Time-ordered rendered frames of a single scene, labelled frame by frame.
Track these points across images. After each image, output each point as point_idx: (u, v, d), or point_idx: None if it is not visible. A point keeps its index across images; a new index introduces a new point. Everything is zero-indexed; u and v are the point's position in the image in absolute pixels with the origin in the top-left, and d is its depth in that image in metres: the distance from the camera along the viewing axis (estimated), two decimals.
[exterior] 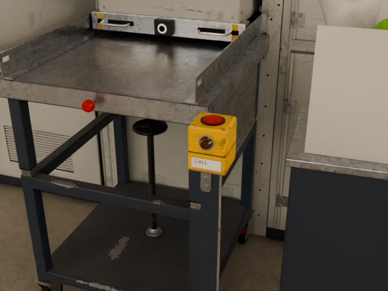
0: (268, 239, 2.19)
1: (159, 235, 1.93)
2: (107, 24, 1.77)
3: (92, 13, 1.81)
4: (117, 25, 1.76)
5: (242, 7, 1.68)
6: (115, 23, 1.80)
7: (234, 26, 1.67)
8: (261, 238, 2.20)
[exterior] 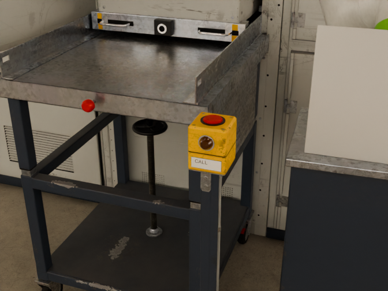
0: (268, 239, 2.19)
1: (159, 235, 1.93)
2: (107, 24, 1.77)
3: (92, 13, 1.81)
4: (117, 25, 1.76)
5: (242, 7, 1.68)
6: (115, 23, 1.80)
7: (234, 27, 1.67)
8: (261, 238, 2.20)
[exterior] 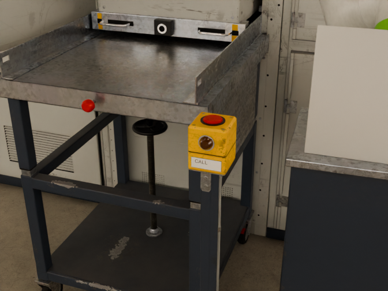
0: (268, 239, 2.19)
1: (159, 235, 1.93)
2: (107, 24, 1.77)
3: (92, 13, 1.81)
4: (117, 25, 1.76)
5: (242, 7, 1.68)
6: (115, 23, 1.80)
7: (234, 27, 1.67)
8: (261, 238, 2.20)
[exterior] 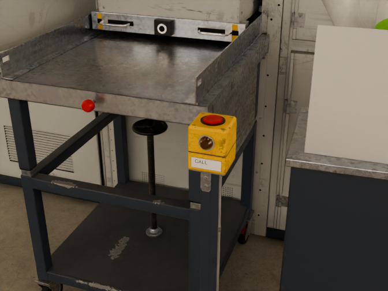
0: (268, 239, 2.19)
1: (159, 235, 1.93)
2: (107, 24, 1.77)
3: (92, 13, 1.81)
4: (117, 25, 1.76)
5: (242, 7, 1.68)
6: (115, 23, 1.80)
7: (234, 27, 1.67)
8: (261, 238, 2.20)
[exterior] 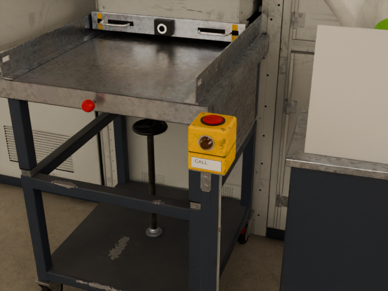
0: (268, 239, 2.19)
1: (159, 235, 1.93)
2: (107, 24, 1.77)
3: (92, 13, 1.81)
4: (117, 25, 1.76)
5: (242, 7, 1.68)
6: (115, 23, 1.80)
7: (234, 27, 1.67)
8: (261, 238, 2.20)
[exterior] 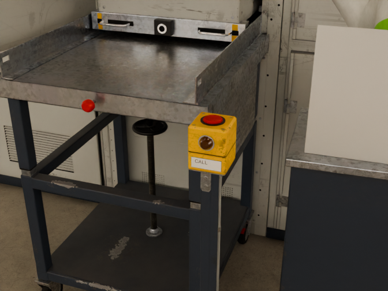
0: (268, 239, 2.19)
1: (159, 235, 1.93)
2: (107, 24, 1.77)
3: (92, 13, 1.81)
4: (117, 25, 1.76)
5: (242, 7, 1.68)
6: (115, 23, 1.80)
7: (234, 27, 1.67)
8: (261, 238, 2.20)
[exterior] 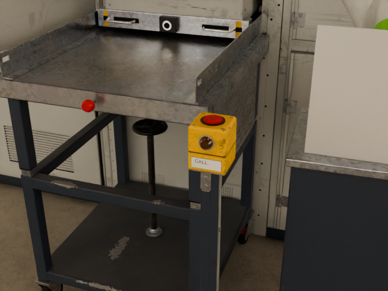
0: (268, 239, 2.19)
1: (159, 235, 1.93)
2: (113, 21, 1.81)
3: (98, 10, 1.85)
4: (123, 22, 1.79)
5: (245, 4, 1.72)
6: (120, 21, 1.84)
7: (238, 23, 1.71)
8: (261, 238, 2.20)
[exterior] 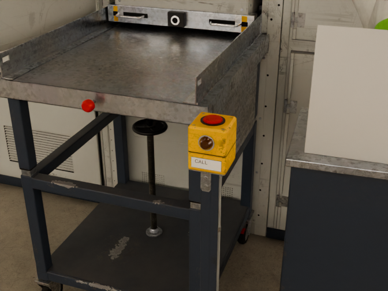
0: (268, 239, 2.19)
1: (159, 235, 1.93)
2: (123, 16, 1.87)
3: (108, 6, 1.91)
4: (133, 17, 1.86)
5: None
6: (130, 16, 1.90)
7: (243, 18, 1.77)
8: (261, 238, 2.20)
